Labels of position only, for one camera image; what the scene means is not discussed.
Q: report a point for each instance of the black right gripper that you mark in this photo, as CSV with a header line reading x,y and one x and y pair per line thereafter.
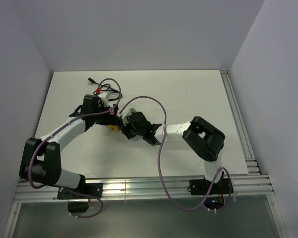
x,y
125,130

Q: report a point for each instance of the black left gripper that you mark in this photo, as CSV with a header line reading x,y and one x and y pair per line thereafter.
x,y
111,120

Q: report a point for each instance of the yellow plug adapter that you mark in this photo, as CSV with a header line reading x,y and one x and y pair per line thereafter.
x,y
114,128

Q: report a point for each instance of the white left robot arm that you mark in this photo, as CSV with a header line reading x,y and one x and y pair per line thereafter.
x,y
41,159

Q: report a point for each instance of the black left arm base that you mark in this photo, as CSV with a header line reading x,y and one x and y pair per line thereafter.
x,y
79,200

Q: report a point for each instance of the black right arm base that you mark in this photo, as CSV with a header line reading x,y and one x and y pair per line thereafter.
x,y
201,186

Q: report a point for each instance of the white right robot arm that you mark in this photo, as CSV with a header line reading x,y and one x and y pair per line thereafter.
x,y
202,137

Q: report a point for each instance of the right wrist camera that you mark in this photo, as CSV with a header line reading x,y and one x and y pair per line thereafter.
x,y
123,116

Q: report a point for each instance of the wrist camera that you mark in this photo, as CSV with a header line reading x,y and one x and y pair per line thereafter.
x,y
103,95
123,116

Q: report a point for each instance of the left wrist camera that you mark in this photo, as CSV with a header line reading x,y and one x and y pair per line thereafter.
x,y
103,95

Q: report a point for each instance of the aluminium rail frame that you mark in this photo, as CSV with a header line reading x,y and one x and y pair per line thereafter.
x,y
111,189

